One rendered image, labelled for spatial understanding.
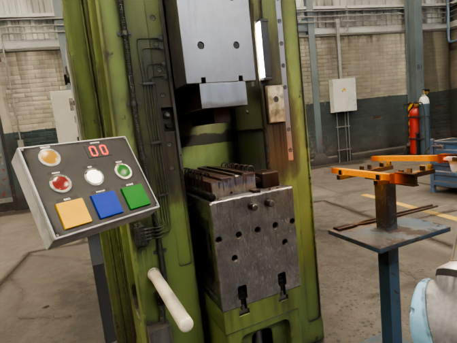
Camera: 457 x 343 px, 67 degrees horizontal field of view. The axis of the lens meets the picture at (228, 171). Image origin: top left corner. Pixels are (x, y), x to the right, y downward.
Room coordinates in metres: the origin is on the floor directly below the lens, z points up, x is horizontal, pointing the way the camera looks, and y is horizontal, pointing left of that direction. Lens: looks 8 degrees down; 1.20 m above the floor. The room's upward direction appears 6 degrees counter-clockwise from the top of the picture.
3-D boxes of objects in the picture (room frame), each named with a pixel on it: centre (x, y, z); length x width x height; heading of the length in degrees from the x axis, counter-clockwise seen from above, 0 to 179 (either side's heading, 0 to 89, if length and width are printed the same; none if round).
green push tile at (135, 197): (1.07, 0.30, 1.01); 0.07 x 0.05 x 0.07; 139
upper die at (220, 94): (1.57, 0.07, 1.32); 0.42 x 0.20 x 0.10; 24
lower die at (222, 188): (1.57, 0.07, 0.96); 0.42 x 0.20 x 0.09; 24
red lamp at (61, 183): (0.95, 0.47, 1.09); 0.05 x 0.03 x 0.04; 114
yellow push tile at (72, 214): (0.92, 0.43, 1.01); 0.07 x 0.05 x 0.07; 139
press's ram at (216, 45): (1.59, 0.03, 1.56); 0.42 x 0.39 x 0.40; 24
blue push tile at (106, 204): (0.99, 0.37, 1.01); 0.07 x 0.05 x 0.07; 139
